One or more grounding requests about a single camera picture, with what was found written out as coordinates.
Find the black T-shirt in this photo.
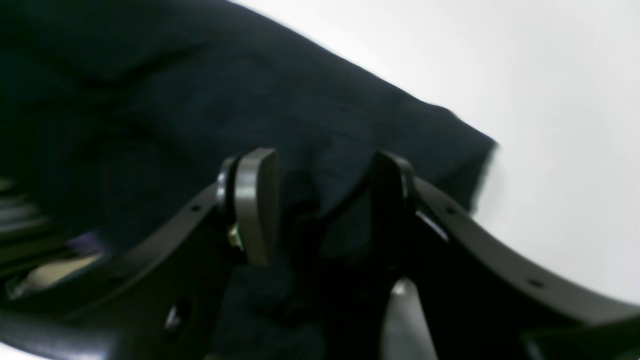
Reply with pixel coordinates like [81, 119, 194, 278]
[1, 0, 496, 360]

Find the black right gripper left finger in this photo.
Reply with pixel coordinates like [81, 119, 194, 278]
[1, 148, 280, 360]

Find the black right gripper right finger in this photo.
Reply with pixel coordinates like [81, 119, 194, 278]
[371, 152, 639, 360]

